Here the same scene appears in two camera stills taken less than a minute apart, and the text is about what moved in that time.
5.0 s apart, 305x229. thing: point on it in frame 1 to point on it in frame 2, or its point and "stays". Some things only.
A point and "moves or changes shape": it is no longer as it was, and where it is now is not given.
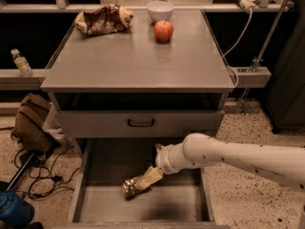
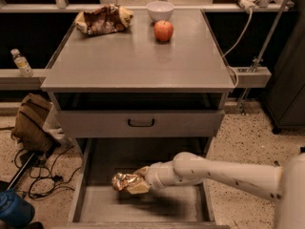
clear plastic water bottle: (22, 64) stays
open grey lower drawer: (99, 166) stays
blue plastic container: (14, 211) stays
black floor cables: (44, 183) stays
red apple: (163, 31) stays
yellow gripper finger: (159, 147) to (143, 171)
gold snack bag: (131, 188) moves or changes shape
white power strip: (249, 2) stays
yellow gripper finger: (151, 176) to (140, 188)
